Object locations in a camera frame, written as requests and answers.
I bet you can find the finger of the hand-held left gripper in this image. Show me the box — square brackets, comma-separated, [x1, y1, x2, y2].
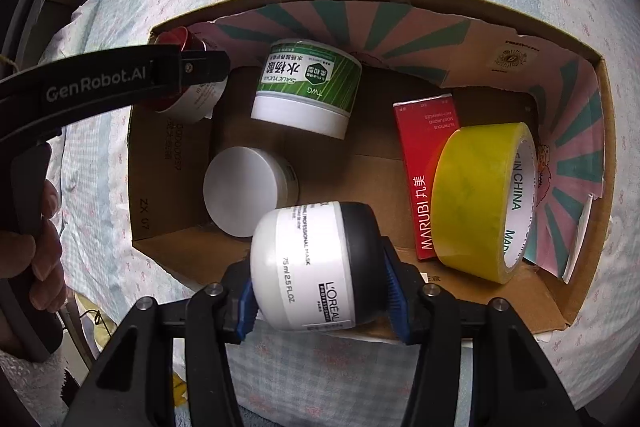
[149, 44, 232, 96]

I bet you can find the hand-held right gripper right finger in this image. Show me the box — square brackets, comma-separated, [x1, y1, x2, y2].
[381, 236, 584, 427]

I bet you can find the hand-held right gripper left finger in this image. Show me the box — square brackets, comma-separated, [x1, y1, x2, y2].
[65, 264, 260, 427]

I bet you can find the red lid white jar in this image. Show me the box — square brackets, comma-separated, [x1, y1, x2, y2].
[145, 27, 229, 124]

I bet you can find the black lid white jar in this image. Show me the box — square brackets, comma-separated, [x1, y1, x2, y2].
[249, 200, 389, 333]

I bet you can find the green label white jar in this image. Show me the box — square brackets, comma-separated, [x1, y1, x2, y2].
[250, 38, 364, 140]

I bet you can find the yellow tape roll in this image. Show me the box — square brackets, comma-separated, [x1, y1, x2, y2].
[430, 122, 539, 284]

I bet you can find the red carton box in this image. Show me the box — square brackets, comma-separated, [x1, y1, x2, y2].
[393, 94, 464, 262]

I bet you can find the cardboard box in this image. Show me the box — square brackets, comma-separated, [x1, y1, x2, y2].
[127, 0, 614, 344]

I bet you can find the person's left forearm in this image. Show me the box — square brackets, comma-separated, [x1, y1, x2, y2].
[0, 332, 68, 427]

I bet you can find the person's left hand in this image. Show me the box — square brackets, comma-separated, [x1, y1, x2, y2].
[0, 180, 67, 309]

